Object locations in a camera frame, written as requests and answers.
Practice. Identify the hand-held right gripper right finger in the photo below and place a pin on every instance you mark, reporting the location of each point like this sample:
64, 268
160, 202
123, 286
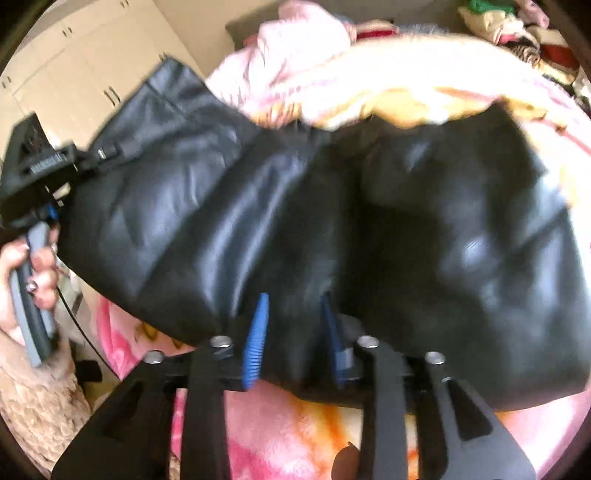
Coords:
336, 350

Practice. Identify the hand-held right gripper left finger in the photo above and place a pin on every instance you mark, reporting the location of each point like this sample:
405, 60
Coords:
256, 341

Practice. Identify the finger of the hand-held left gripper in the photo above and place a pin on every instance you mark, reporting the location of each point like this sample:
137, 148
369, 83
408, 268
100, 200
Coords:
104, 153

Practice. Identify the black leather jacket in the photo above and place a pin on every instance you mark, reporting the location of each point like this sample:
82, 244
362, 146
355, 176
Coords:
184, 207

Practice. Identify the person's left forearm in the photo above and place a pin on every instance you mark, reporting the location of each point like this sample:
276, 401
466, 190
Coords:
37, 406

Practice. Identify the pile of mixed clothes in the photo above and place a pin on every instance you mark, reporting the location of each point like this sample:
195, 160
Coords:
521, 37

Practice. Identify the person's left hand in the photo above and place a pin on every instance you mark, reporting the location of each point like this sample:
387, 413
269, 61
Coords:
41, 281

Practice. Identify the cream wardrobe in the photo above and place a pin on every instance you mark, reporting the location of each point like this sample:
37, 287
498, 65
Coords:
101, 60

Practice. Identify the pink printed blanket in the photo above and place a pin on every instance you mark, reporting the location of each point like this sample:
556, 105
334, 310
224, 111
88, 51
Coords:
286, 434

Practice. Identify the grey headboard cushion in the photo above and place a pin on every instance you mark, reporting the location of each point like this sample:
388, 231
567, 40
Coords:
242, 30

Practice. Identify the pale pink duvet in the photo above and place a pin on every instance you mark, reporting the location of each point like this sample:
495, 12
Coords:
286, 50

